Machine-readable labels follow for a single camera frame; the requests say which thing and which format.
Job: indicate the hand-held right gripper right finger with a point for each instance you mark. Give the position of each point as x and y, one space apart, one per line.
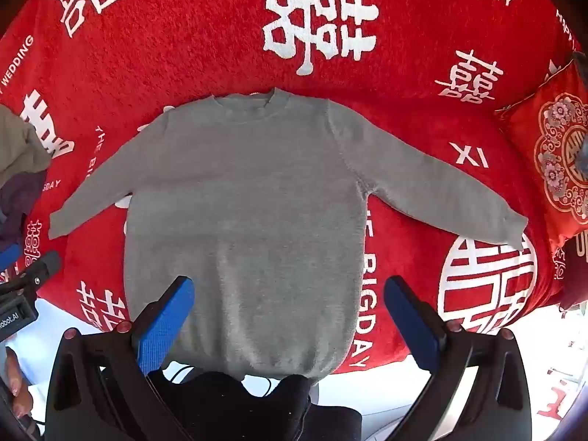
413 326

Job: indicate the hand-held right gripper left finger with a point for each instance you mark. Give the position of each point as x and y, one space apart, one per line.
165 324

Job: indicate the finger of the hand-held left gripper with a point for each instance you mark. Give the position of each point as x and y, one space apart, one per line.
43 266
9 255

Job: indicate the grey sweater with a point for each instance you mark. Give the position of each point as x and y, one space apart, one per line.
243 220

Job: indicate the person's left hand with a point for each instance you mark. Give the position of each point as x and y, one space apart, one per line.
16 376

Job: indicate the dark purple cloth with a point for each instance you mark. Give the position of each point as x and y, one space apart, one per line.
18 202

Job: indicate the olive cloth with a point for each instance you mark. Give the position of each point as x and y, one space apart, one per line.
18 147

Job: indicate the dark red cloth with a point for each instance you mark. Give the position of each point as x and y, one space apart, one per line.
575 271

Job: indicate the red embroidered cushion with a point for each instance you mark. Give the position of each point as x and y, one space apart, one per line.
551 156

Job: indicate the red printed blanket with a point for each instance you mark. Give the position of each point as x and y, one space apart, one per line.
193 46

